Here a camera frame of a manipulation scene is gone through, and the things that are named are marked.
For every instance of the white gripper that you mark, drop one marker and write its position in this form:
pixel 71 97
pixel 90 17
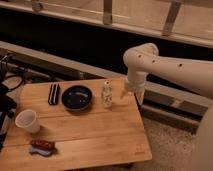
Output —
pixel 134 87

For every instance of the red pepper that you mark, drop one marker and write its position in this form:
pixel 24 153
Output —
pixel 43 144

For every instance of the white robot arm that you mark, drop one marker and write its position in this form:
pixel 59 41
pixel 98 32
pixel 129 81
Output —
pixel 195 75

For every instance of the dark ceramic bowl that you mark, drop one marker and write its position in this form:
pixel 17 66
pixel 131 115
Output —
pixel 77 97

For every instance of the clear glass bottle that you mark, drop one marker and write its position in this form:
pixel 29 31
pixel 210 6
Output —
pixel 106 95

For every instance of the black striped rectangular block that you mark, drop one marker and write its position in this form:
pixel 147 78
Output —
pixel 54 92

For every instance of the wooden folding table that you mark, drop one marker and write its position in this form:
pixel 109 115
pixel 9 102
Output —
pixel 95 137

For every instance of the white paper cup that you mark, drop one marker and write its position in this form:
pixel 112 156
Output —
pixel 28 121

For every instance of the metal window rail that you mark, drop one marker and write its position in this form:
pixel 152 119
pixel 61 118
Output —
pixel 187 21

